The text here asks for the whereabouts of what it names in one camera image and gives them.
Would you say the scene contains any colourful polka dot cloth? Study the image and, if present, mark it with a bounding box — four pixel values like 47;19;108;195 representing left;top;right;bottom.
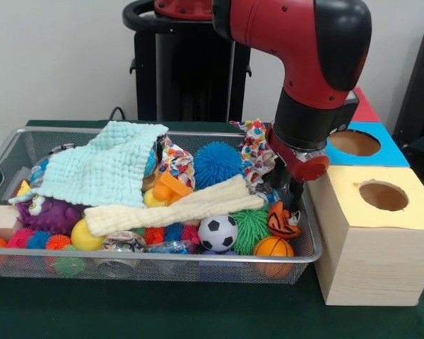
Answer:
230;118;278;190

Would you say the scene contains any yellow ball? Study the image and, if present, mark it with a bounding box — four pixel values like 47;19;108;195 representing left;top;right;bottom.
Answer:
71;219;105;252

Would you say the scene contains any black upright panel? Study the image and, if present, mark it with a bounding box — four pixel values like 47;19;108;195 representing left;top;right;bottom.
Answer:
392;23;424;167

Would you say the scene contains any wooden box with three holes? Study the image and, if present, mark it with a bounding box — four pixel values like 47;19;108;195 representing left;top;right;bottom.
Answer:
307;86;424;307

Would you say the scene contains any cream yellow cloth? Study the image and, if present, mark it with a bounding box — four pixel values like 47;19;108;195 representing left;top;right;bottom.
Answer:
83;175;266;238

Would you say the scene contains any orange basketball toy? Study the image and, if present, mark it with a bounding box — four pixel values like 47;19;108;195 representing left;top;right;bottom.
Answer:
252;235;295;278

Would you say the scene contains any clear mesh bin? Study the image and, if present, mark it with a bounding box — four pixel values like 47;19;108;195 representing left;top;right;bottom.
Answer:
0;127;323;285

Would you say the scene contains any green spiky ball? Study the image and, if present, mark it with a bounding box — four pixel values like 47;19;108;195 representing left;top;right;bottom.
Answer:
230;207;273;256

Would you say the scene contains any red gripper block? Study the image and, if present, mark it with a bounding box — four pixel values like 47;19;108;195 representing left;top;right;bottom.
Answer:
267;126;331;213

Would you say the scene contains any blue spiky ball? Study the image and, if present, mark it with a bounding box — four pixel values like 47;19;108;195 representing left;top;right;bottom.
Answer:
193;141;245;191

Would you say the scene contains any dark green table cloth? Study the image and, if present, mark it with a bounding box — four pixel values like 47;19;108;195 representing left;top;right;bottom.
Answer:
0;119;424;339

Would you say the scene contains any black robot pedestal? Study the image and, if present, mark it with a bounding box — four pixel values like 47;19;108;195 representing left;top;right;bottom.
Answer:
122;0;269;122

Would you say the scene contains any purple plush toy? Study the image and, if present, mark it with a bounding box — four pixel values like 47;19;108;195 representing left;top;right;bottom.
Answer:
14;194;84;234

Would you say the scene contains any mint green waffle cloth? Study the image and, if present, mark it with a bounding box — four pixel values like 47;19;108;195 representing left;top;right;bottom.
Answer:
39;121;169;207

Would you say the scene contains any plain wooden block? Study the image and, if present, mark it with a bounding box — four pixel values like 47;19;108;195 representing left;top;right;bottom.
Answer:
0;205;22;242

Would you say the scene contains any black and white soccer ball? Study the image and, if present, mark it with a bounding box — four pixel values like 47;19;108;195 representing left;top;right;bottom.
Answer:
198;214;239;253

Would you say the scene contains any orange tiger striped toy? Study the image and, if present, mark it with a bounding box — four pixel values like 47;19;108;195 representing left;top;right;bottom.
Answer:
266;201;302;241

